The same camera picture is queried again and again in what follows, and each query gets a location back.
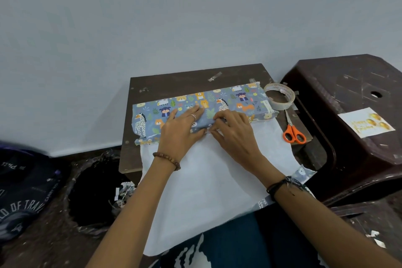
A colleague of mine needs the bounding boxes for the teal white patterned trousers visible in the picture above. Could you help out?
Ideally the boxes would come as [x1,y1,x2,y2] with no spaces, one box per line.
[149,189,327,268]

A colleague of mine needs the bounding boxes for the person's right hand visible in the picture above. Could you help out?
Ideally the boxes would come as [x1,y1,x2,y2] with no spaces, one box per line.
[209,110,268,175]

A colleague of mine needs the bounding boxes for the crumpled paper scraps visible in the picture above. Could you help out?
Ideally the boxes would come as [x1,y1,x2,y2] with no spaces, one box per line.
[113,181,136,209]

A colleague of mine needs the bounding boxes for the brown beaded bracelet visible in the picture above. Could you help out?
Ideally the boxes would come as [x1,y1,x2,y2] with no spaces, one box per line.
[153,152,181,172]

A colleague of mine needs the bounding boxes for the brown plastic stool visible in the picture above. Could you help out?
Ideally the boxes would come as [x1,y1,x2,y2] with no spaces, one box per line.
[280,54,402,207]

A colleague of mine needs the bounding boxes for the clear tape roll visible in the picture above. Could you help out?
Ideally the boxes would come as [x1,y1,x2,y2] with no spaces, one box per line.
[263,82,296,111]

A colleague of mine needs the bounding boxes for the black thread bracelet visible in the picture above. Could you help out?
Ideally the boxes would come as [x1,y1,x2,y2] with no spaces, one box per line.
[266,176,307,201]

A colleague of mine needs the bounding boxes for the orange handled scissors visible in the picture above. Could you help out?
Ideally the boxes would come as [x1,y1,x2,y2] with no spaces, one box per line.
[282,109,307,145]

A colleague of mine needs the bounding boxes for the person's left forearm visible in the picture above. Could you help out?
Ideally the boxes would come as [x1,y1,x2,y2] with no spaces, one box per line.
[86,157,180,268]

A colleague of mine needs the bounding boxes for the person's left hand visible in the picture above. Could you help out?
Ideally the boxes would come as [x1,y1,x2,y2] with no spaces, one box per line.
[156,104,208,165]

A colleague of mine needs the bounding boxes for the person's right forearm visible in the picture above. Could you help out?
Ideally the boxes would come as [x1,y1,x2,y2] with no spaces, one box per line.
[254,164,402,268]

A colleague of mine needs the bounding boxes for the happy birthday card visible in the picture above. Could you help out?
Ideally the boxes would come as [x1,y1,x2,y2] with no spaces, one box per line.
[338,107,396,139]

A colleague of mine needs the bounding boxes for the black lined trash bin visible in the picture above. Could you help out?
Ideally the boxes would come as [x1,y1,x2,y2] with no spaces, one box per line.
[64,151,136,237]

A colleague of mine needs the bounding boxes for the small dark wooden table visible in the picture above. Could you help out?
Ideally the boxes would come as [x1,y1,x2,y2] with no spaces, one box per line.
[119,63,314,174]

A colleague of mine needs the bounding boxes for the black purple backpack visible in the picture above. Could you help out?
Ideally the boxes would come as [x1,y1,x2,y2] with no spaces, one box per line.
[0,142,63,245]

